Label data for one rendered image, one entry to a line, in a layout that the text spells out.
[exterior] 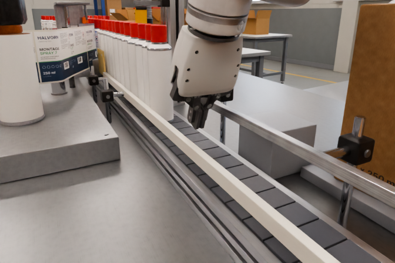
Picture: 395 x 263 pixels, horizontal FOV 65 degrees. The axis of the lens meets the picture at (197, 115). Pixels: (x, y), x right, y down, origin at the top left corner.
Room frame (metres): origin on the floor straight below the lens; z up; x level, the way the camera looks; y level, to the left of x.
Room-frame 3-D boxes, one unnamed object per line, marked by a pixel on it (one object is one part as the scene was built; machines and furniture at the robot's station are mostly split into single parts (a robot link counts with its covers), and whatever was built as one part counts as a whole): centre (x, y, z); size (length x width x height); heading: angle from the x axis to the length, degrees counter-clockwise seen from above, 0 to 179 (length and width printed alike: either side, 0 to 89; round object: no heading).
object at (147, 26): (0.70, 0.10, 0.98); 0.05 x 0.05 x 0.20
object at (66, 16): (1.19, 0.45, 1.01); 0.14 x 0.13 x 0.26; 27
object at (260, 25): (5.19, -0.91, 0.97); 0.44 x 0.42 x 0.37; 121
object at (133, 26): (0.79, 0.15, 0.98); 0.05 x 0.05 x 0.20
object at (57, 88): (0.89, 0.41, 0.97); 0.05 x 0.05 x 0.19
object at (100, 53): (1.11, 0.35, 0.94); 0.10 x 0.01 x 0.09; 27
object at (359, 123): (0.33, -0.17, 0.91); 0.07 x 0.03 x 0.17; 117
